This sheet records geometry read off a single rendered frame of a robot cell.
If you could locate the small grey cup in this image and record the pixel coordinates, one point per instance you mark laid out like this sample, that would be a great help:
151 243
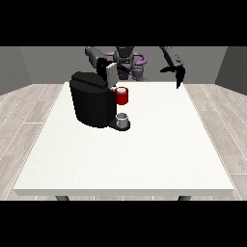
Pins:
122 120

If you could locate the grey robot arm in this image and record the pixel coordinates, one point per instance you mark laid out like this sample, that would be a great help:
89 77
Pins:
92 53
172 56

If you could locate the dark table leg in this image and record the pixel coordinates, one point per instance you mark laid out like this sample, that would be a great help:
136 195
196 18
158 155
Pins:
184 197
62 197

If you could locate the red pod holder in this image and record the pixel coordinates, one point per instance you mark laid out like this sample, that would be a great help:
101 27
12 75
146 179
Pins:
122 98

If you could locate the black coffee machine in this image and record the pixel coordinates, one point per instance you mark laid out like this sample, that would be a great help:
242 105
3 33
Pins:
88 103

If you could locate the small grey coffee pod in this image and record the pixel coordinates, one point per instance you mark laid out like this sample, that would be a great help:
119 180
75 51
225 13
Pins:
121 90

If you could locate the pale grey machine lid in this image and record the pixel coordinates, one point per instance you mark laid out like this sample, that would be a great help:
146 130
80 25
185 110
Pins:
111 74

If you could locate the grey robot trunk purple rings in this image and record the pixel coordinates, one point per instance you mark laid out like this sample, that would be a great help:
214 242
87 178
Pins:
126 54

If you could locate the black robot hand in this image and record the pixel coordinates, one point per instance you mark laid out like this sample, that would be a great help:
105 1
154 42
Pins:
180 72
101 67

